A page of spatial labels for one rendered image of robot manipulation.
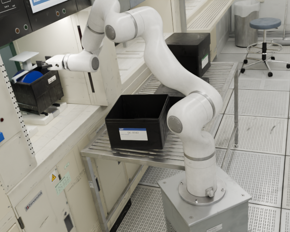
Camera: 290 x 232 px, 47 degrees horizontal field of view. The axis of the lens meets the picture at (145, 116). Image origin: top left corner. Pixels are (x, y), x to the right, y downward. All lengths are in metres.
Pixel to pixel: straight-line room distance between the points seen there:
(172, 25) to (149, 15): 1.91
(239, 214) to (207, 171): 0.23
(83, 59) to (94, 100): 0.41
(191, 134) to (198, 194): 0.32
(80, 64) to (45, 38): 0.42
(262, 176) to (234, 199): 1.34
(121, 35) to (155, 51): 0.13
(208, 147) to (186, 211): 0.26
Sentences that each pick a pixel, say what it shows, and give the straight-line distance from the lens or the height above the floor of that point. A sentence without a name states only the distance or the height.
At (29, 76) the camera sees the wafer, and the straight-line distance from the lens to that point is 1.91.
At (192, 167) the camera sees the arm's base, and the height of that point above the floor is 0.91.
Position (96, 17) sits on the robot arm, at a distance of 1.36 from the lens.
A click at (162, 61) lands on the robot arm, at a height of 1.30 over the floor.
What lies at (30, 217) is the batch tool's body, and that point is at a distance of 1.59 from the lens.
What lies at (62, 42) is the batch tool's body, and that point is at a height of 1.24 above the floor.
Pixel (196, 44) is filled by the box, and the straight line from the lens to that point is 2.28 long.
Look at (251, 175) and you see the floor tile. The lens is 2.69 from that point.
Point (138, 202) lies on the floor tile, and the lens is 2.51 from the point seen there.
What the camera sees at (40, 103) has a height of 0.99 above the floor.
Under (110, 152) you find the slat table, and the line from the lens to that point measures 1.71.
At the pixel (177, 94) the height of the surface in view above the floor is 0.86.
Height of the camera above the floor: 1.69
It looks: 28 degrees down
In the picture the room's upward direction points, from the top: 9 degrees counter-clockwise
